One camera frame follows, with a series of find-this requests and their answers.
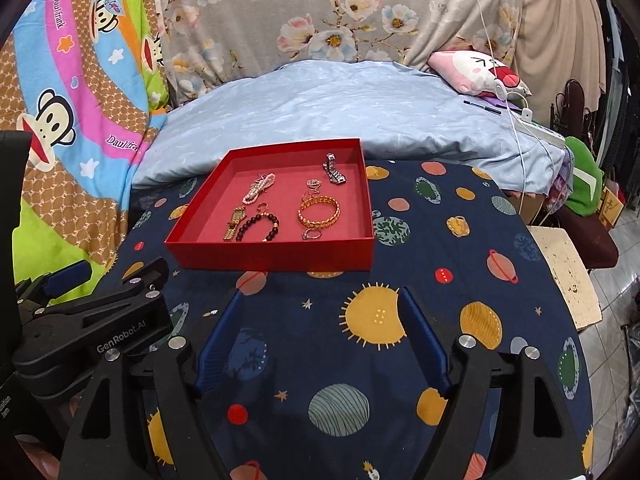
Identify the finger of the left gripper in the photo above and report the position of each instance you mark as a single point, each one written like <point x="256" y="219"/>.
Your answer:
<point x="61" y="282"/>
<point x="151" y="277"/>

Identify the green cloth item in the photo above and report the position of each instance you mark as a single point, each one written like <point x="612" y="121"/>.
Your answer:
<point x="587" y="179"/>

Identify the red cardboard tray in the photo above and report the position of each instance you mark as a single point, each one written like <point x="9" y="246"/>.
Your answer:
<point x="271" y="181"/>

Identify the light blue pillow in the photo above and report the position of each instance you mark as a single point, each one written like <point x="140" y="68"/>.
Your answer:
<point x="396" y="113"/>

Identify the gold cuff bangle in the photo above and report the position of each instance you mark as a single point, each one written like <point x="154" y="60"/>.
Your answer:
<point x="314" y="201"/>

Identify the grey floral pillow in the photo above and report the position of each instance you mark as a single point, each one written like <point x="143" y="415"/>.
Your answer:
<point x="207" y="43"/>

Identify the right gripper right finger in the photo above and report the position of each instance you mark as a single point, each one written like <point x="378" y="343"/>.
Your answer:
<point x="534" y="437"/>

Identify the colourful monkey cartoon blanket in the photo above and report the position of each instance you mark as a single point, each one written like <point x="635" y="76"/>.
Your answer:
<point x="85" y="79"/>

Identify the beige curtain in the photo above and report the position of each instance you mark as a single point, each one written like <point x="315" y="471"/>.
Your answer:
<point x="560" y="40"/>

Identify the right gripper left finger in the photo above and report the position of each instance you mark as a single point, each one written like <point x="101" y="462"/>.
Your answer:
<point x="110" y="438"/>

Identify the navy planet print cloth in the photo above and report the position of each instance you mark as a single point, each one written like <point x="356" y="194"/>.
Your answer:
<point x="321" y="382"/>

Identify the gold watch band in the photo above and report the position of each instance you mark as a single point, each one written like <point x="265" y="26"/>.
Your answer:
<point x="237" y="217"/>

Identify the dark red stool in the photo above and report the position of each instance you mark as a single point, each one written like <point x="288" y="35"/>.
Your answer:
<point x="594" y="245"/>

